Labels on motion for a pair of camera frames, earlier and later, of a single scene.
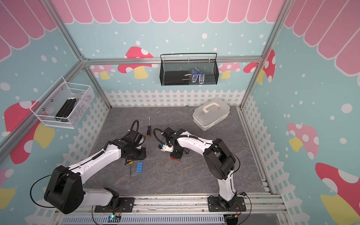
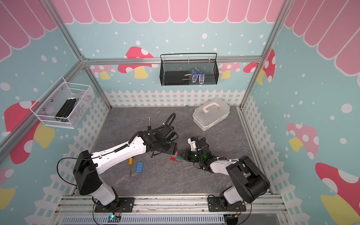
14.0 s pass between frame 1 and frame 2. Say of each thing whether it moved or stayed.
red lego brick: stayed
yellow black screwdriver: stayed
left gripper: moved
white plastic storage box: stayed
